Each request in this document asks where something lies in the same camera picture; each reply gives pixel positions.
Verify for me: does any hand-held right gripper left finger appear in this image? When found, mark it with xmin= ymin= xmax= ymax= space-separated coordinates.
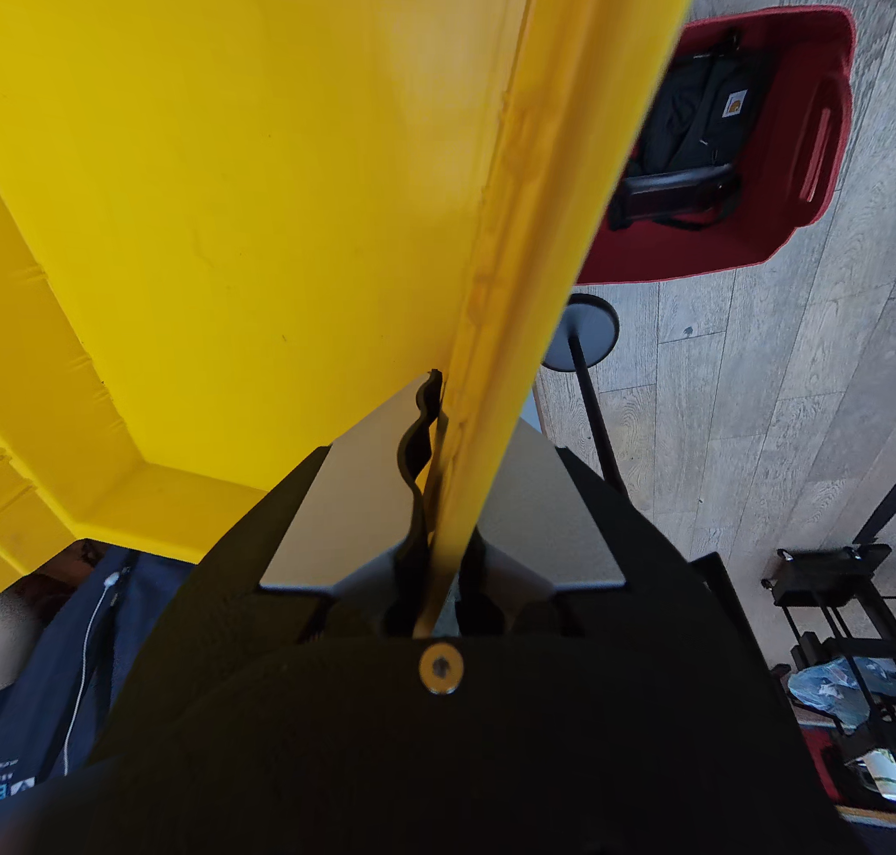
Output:
xmin=259 ymin=369 xmax=445 ymax=638

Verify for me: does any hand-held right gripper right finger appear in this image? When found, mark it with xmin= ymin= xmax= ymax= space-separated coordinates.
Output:
xmin=455 ymin=422 xmax=627 ymax=638

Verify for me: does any yellow plastic bin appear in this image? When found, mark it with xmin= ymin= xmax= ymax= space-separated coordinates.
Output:
xmin=0 ymin=0 xmax=709 ymax=639

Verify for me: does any black shoulder bag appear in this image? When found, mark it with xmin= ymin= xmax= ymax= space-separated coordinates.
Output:
xmin=608 ymin=29 xmax=777 ymax=231

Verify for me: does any navy blue jacket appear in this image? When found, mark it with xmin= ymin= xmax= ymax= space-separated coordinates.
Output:
xmin=0 ymin=546 xmax=200 ymax=807

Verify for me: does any black metal cart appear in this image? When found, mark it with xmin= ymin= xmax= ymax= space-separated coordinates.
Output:
xmin=762 ymin=484 xmax=896 ymax=765

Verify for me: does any blue plastic bag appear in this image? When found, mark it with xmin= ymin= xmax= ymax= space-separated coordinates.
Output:
xmin=787 ymin=655 xmax=896 ymax=730

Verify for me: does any red plastic bin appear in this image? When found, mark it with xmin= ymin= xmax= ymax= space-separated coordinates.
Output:
xmin=574 ymin=4 xmax=859 ymax=287

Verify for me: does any black stanchion post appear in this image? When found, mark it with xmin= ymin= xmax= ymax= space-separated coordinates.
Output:
xmin=541 ymin=294 xmax=631 ymax=499

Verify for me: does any white cord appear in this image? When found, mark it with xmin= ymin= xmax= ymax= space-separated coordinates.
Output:
xmin=62 ymin=570 xmax=126 ymax=778

